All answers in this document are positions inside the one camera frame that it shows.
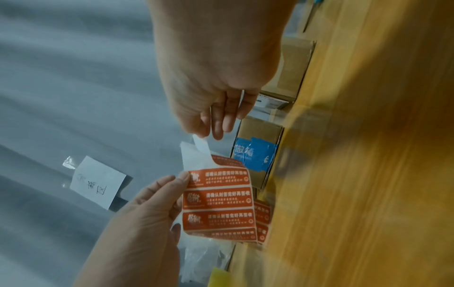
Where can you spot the grey curtain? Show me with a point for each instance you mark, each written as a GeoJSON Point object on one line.
{"type": "Point", "coordinates": [71, 84]}

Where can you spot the person's right hand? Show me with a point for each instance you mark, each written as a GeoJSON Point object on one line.
{"type": "Point", "coordinates": [220, 56]}

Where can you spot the yellow packing tape roll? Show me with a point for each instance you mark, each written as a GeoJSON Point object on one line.
{"type": "Point", "coordinates": [220, 278]}

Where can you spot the plain cardboard box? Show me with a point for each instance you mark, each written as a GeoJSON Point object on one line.
{"type": "Point", "coordinates": [292, 67]}

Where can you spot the cardboard box with blue tape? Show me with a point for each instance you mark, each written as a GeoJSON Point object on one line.
{"type": "Point", "coordinates": [255, 157]}

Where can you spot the person's left hand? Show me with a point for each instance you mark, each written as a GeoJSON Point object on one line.
{"type": "Point", "coordinates": [142, 238]}

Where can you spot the clear bubble wrap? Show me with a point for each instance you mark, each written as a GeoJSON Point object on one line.
{"type": "Point", "coordinates": [202, 260]}

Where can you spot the white paper tag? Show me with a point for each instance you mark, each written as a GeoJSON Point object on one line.
{"type": "Point", "coordinates": [97, 182]}

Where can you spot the roll of red stickers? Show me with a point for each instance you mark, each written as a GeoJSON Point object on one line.
{"type": "Point", "coordinates": [220, 196]}

